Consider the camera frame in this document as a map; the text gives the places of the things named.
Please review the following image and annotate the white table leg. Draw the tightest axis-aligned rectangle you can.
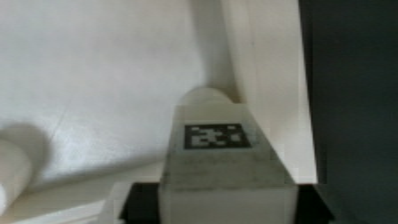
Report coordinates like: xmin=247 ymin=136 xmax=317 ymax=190
xmin=158 ymin=88 xmax=299 ymax=224

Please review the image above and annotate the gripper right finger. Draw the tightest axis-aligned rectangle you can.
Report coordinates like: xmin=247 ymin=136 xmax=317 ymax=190
xmin=295 ymin=184 xmax=334 ymax=224

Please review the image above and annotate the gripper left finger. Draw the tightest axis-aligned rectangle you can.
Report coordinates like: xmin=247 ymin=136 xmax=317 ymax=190
xmin=103 ymin=182 xmax=134 ymax=224

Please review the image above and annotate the white square tabletop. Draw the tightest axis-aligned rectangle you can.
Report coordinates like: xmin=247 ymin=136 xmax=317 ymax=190
xmin=0 ymin=0 xmax=318 ymax=224

